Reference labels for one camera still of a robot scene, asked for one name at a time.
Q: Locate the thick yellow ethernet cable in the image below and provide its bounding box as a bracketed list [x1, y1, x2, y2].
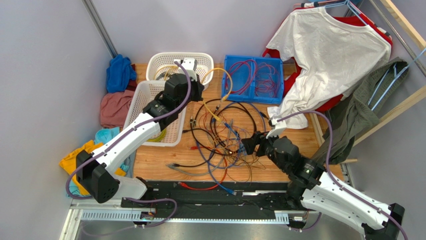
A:
[153, 65, 181, 81]

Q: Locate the thin dark red wire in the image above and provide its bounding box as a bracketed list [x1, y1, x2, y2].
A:
[254, 61, 282, 99]

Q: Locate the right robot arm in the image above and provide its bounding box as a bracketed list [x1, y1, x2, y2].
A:
[241, 131, 405, 240]

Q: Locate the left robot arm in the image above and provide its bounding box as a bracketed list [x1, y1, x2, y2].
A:
[75, 73, 205, 204]

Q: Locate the white oval basket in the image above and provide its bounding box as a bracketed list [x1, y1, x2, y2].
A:
[145, 52, 214, 90]

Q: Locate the white rectangular basket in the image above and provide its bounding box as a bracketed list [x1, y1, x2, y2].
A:
[124, 80, 187, 147]

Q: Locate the blue divided bin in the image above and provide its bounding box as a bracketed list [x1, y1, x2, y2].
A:
[221, 55, 285, 105]

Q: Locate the red garment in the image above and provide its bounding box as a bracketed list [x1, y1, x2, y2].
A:
[262, 2, 394, 113]

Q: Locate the blue cloth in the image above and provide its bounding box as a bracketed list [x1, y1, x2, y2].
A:
[106, 54, 137, 94]

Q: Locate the pink cloth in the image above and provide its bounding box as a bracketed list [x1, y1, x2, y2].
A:
[100, 90, 135, 128]

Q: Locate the grey cloth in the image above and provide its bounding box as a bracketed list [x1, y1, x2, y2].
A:
[126, 150, 137, 178]

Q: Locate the olive green garment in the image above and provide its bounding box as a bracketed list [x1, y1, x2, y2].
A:
[312, 57, 409, 165]

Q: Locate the cyan cloth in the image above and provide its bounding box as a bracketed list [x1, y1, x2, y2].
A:
[67, 127, 131, 197]

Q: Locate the white t-shirt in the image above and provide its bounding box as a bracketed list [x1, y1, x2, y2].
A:
[266, 6, 392, 130]

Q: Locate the yellow cloth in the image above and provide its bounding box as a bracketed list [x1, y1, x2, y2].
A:
[59, 140, 130, 197]

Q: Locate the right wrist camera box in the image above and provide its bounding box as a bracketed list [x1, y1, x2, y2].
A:
[266, 118, 287, 139]

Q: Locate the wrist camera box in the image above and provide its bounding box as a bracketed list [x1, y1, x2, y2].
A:
[174, 57, 199, 81]
[266, 118, 287, 139]

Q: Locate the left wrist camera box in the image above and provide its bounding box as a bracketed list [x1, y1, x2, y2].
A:
[174, 57, 199, 81]

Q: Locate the thin blue wire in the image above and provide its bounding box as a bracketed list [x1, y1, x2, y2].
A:
[222, 121, 251, 161]

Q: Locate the thin brown wire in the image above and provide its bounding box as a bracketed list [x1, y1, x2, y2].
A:
[206, 133, 267, 184]

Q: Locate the thick blue ethernet cable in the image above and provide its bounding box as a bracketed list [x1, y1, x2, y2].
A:
[196, 101, 267, 196]

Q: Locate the grey ethernet cable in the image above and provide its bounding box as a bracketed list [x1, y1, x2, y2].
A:
[166, 146, 234, 177]

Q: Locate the thick red ethernet cable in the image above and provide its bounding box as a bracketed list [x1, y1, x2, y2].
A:
[176, 145, 234, 191]

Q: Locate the wooden clothes rack frame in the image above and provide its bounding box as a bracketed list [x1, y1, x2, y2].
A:
[292, 0, 426, 164]

